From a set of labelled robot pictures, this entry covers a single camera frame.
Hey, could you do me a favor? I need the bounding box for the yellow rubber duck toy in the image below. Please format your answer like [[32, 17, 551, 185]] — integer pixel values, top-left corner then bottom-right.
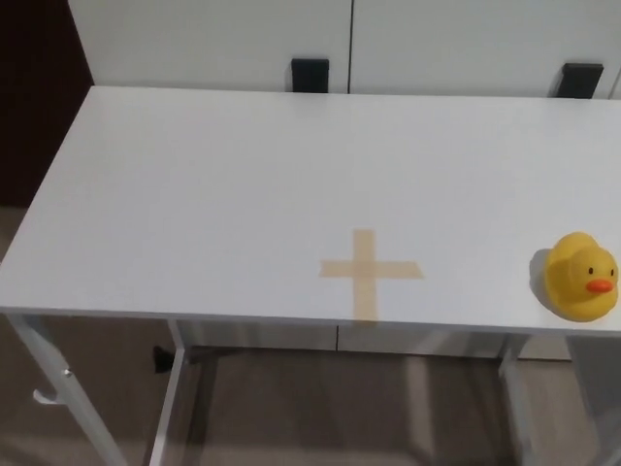
[[543, 232, 620, 322]]

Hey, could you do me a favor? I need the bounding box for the white desk hook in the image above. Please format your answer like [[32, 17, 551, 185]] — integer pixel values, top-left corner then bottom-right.
[[32, 387, 65, 406]]

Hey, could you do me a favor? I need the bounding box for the short beige tape strip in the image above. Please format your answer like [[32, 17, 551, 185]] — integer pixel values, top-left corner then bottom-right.
[[318, 259, 425, 282]]

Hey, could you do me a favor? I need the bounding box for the long beige tape strip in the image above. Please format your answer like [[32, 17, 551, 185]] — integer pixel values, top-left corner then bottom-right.
[[352, 228, 380, 323]]

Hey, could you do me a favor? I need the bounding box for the small black floor object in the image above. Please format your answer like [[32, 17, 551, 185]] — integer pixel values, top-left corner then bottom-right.
[[150, 344, 174, 375]]

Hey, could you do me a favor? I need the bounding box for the dark brown wooden panel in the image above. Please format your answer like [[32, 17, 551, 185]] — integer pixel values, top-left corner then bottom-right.
[[0, 0, 95, 208]]

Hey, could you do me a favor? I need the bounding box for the left black wall bracket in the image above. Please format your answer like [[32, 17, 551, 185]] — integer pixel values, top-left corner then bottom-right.
[[290, 57, 332, 93]]

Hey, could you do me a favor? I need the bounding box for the black wall bracket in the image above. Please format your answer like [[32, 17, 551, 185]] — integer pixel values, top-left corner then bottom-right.
[[290, 57, 332, 93], [547, 61, 606, 101]]

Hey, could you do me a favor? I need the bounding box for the right black wall bracket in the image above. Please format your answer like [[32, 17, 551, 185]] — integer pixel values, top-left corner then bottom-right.
[[547, 61, 606, 101]]

